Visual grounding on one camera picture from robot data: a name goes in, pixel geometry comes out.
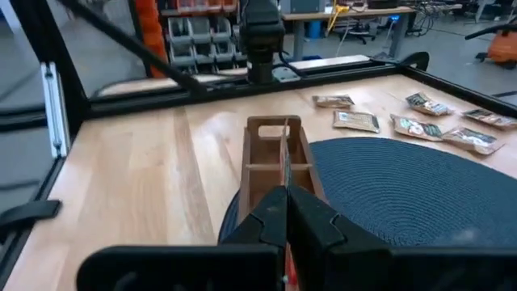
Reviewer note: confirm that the brown tea bag packet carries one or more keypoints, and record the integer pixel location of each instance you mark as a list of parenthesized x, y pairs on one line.
[(416, 128), (428, 105), (355, 121), (333, 101), (472, 140), (490, 118)]

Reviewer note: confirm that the blue plastic bin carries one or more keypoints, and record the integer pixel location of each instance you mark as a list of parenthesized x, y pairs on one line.
[(315, 29)]

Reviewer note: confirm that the orange shelf with grey bins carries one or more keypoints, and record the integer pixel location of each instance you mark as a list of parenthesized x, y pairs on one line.
[(194, 40)]

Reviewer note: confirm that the silver aluminium bracket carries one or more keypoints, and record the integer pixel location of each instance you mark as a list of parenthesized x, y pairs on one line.
[(54, 113)]

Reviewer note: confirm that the black aluminium table frame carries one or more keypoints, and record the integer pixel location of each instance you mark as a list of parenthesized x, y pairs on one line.
[(242, 91)]

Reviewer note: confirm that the round dark blue woven placemat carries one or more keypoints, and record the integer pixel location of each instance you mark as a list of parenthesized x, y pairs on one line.
[(404, 194)]

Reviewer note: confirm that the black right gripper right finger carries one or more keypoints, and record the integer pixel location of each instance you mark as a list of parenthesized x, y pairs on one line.
[(363, 266)]

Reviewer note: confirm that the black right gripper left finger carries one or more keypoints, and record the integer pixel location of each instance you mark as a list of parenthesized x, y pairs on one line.
[(226, 266)]

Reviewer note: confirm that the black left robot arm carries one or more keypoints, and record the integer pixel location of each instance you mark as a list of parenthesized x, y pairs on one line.
[(262, 32)]

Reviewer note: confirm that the orange shop vacuum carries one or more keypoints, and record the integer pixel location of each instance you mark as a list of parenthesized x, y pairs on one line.
[(503, 48)]

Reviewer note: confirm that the wooden three-compartment box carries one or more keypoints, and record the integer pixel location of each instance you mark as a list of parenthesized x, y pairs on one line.
[(262, 178)]

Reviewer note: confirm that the wooden top workbench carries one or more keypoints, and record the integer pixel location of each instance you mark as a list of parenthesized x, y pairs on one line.
[(363, 14)]

